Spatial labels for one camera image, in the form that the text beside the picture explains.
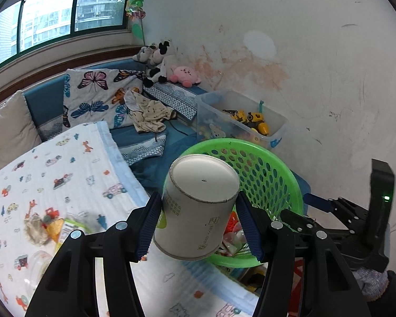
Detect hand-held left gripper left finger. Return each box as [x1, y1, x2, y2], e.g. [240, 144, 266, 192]
[25, 192, 163, 317]

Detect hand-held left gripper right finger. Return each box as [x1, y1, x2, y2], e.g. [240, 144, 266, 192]
[235, 193, 372, 317]

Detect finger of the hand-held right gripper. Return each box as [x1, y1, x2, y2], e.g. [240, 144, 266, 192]
[304, 193, 339, 213]
[279, 209, 318, 237]

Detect orange snack packet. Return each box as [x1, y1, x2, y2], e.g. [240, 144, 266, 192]
[226, 214, 242, 236]

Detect white paper cup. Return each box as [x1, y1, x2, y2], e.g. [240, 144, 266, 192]
[153, 155, 241, 261]

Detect green plastic mesh basket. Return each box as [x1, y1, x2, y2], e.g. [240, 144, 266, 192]
[178, 138, 304, 269]

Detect yellow green snack wrapper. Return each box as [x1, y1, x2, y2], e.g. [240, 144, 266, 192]
[48, 217, 93, 252]

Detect blue wave pattern cloth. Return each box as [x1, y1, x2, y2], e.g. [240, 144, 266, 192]
[119, 134, 168, 166]

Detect clear plastic storage bin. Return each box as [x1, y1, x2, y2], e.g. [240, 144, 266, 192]
[196, 90, 289, 151]

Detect white printed blanket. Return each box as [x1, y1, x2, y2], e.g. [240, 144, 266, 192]
[0, 121, 261, 317]

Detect yellow toy truck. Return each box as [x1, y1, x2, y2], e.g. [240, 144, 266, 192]
[230, 110, 271, 137]

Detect crumpled tissue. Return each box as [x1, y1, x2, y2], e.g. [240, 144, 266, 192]
[23, 215, 51, 247]

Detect beige baby clothes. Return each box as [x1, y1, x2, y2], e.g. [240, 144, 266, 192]
[124, 89, 173, 134]

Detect clear plastic container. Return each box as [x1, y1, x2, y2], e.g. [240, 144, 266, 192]
[26, 250, 55, 292]

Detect grey patterned cushion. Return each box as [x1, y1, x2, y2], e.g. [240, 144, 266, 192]
[143, 82, 199, 122]

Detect butterfly print pillow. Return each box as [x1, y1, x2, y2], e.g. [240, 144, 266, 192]
[63, 69, 146, 131]

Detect pink plush toy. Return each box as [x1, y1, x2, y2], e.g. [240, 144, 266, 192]
[169, 65, 202, 88]

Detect blue sofa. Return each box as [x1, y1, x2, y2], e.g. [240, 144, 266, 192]
[23, 58, 312, 205]

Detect black white cow plush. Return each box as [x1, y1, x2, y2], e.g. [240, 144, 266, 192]
[143, 40, 173, 88]

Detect white cushion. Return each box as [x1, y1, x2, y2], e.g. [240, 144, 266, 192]
[0, 90, 43, 179]

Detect grey plush toy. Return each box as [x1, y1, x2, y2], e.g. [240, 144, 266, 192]
[133, 44, 157, 64]

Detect colourful pinwheel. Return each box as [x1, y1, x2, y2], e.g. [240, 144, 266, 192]
[125, 0, 148, 45]

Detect green framed window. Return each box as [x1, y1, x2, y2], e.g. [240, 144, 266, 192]
[0, 0, 133, 76]

